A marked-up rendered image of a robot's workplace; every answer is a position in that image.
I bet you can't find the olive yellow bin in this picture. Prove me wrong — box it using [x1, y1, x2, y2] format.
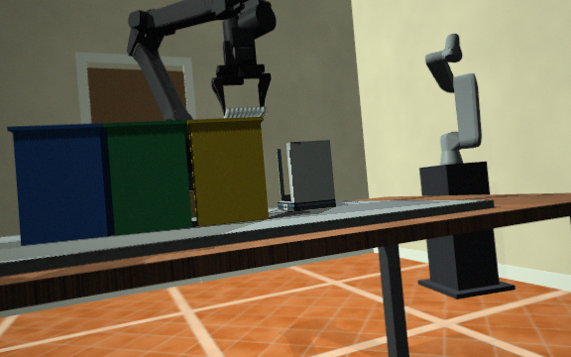
[187, 117, 269, 226]

